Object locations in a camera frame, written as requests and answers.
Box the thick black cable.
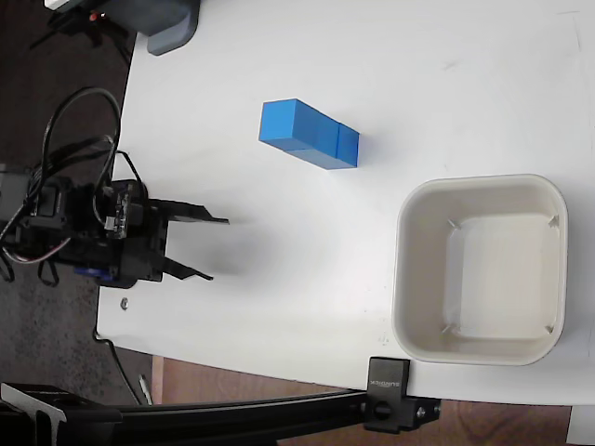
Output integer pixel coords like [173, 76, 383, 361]
[40, 86, 124, 180]

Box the black table clamp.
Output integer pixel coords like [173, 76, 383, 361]
[363, 356, 443, 434]

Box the white square plastic bin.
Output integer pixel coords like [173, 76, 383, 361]
[392, 173, 570, 367]

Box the black rail mount bracket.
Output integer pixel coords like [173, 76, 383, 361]
[0, 381, 124, 446]

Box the white red servo wire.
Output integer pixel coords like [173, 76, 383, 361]
[0, 240, 72, 267]

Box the gray device housing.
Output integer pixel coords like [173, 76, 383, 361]
[103, 0, 203, 57]

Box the small camera circuit board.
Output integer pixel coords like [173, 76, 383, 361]
[103, 180, 141, 241]

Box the thin black floor cable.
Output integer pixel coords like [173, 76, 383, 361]
[94, 331, 141, 406]

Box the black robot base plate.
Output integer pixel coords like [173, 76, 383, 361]
[59, 259, 140, 288]

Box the white object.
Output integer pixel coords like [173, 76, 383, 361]
[43, 0, 86, 13]

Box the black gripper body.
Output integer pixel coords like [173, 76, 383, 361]
[118, 179, 170, 283]

